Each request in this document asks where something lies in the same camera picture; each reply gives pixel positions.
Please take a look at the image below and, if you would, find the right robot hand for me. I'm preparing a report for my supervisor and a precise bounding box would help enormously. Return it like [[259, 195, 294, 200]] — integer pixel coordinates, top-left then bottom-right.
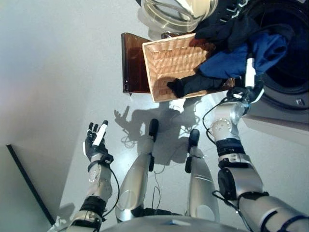
[[244, 57, 265, 105]]

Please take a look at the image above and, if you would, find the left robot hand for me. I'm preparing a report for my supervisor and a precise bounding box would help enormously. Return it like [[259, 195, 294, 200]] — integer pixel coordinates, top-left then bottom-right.
[[83, 120, 109, 163]]

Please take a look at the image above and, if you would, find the blue garment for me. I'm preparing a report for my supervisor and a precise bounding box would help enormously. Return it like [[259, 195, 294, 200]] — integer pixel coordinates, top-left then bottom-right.
[[197, 32, 288, 80]]

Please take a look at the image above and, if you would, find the dark grey washing machine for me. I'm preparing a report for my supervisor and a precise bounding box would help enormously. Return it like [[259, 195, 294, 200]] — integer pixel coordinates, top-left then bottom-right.
[[212, 0, 309, 117]]

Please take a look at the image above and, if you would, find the left silver robot leg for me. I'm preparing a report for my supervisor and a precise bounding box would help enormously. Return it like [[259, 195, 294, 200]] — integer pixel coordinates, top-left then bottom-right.
[[115, 118, 160, 223]]

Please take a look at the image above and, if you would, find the silver robot leg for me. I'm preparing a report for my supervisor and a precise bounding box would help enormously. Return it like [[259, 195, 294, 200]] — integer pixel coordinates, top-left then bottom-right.
[[115, 118, 160, 223], [184, 128, 221, 223]]

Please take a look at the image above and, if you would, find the wicker laundry basket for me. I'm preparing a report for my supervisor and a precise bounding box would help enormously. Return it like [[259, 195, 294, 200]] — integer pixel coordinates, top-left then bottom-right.
[[141, 32, 237, 103]]

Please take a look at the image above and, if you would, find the right silver robot leg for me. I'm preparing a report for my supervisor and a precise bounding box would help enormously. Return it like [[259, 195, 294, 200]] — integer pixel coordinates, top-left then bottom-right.
[[184, 128, 221, 223]]

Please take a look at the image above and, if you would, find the grey robot torso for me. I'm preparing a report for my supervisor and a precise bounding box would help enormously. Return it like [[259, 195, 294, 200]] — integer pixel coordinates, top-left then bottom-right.
[[101, 215, 249, 232]]

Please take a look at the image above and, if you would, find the round glass washer door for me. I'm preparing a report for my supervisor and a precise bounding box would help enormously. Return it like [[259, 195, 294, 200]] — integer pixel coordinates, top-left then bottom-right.
[[137, 0, 220, 34]]

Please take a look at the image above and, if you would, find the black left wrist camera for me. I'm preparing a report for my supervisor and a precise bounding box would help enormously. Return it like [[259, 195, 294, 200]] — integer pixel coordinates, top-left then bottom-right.
[[100, 154, 114, 166]]

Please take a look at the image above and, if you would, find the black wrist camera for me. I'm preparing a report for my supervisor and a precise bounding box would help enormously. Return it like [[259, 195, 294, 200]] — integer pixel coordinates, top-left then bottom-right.
[[100, 154, 114, 166], [226, 87, 245, 100]]

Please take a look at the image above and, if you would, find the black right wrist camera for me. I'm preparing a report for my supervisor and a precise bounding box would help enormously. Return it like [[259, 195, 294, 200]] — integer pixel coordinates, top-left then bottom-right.
[[226, 87, 245, 100]]

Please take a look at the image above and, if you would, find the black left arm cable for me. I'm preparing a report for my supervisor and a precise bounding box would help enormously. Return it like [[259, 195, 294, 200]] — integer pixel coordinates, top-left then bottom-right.
[[103, 166, 121, 216]]

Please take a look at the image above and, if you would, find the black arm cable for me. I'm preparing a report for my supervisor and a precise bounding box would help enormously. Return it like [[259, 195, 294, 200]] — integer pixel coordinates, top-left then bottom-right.
[[103, 166, 121, 216], [201, 96, 234, 147]]

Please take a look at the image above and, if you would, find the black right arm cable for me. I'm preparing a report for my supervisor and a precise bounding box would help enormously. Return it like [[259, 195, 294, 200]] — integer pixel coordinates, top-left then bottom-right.
[[201, 96, 234, 147]]

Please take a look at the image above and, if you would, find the thin black tether cable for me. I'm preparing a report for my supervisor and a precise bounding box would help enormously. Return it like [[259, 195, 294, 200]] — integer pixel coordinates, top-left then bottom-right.
[[151, 166, 163, 211]]

